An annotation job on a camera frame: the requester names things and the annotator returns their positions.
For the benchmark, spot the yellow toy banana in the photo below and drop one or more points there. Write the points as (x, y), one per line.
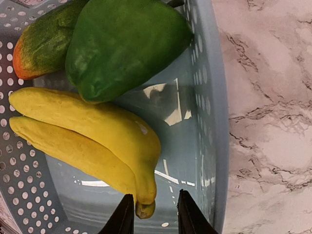
(103, 140)

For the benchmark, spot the grey plastic basket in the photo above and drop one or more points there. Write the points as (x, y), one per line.
(186, 105)

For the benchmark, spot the dark green toy avocado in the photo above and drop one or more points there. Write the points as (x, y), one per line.
(117, 45)

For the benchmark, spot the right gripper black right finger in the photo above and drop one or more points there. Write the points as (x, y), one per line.
(190, 218)

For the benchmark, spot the orange green toy mango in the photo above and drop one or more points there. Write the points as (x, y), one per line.
(42, 47)

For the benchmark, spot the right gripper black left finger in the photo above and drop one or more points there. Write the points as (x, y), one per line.
(122, 219)

